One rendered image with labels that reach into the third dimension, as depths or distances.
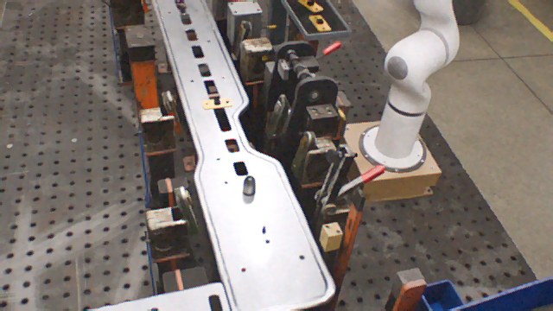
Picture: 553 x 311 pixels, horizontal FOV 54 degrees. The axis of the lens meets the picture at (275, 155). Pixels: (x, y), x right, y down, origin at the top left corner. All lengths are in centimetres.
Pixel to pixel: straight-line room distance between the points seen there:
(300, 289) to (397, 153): 71
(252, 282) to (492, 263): 82
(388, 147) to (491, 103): 197
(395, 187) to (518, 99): 211
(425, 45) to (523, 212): 164
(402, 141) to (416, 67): 30
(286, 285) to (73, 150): 100
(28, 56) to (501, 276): 187
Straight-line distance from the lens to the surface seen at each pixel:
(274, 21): 200
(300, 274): 116
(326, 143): 134
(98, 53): 233
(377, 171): 120
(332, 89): 138
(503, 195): 301
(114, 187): 175
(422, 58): 147
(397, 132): 166
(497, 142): 332
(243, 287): 114
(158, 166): 154
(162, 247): 124
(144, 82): 182
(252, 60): 164
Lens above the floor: 195
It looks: 43 degrees down
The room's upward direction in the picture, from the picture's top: 6 degrees clockwise
